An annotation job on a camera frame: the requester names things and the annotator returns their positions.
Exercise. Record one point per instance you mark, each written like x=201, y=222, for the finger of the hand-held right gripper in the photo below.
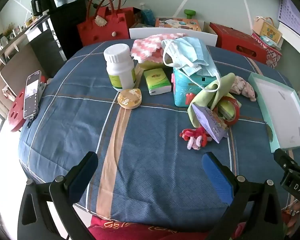
x=283, y=158

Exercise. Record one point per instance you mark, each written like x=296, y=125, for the smartphone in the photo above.
x=31, y=95

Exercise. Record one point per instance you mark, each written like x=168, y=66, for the red printed cloth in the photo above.
x=120, y=230

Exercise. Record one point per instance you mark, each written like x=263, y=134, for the orange toy box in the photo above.
x=177, y=23

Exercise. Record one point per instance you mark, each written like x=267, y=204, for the red felt bag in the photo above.
x=102, y=30

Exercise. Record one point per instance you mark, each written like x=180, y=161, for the yellow green sponge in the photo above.
x=148, y=66

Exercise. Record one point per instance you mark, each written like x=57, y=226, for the wooden sideboard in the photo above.
x=12, y=62

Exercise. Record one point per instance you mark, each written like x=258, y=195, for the purple wall calendar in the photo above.
x=292, y=15

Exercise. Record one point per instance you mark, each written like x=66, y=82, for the red stool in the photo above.
x=16, y=112

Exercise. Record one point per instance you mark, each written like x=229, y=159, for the light blue wipes pack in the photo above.
x=267, y=40

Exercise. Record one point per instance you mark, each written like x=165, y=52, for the red tape roll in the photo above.
x=236, y=111

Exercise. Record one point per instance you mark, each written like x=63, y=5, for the black cabinet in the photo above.
x=57, y=32

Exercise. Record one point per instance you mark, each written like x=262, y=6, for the teal box tray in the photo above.
x=280, y=110

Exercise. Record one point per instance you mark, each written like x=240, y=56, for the red cardboard box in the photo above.
x=237, y=42

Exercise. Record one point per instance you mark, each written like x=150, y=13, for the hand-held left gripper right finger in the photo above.
x=217, y=180

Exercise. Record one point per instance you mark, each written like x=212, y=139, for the green tissue pack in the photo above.
x=156, y=80

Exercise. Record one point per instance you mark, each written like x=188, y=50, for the beige carry case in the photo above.
x=267, y=28

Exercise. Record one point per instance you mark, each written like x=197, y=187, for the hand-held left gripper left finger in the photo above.
x=83, y=180

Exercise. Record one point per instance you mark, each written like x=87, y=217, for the white pill bottle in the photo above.
x=118, y=65

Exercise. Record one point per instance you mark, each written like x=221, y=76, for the pink floral scrunchie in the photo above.
x=242, y=86

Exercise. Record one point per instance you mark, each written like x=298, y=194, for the blue bottle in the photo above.
x=147, y=15

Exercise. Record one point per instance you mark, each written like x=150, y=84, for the white chair back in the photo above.
x=172, y=33

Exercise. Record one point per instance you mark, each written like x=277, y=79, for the red patterned box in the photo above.
x=271, y=52

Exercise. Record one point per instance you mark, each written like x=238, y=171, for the blue plaid tablecloth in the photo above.
x=152, y=155

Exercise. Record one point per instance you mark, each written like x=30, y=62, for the purple paper packet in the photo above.
x=210, y=123

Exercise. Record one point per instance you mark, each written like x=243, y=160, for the pink white crochet cloth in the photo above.
x=150, y=47

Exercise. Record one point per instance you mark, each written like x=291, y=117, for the light green cloth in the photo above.
x=215, y=90

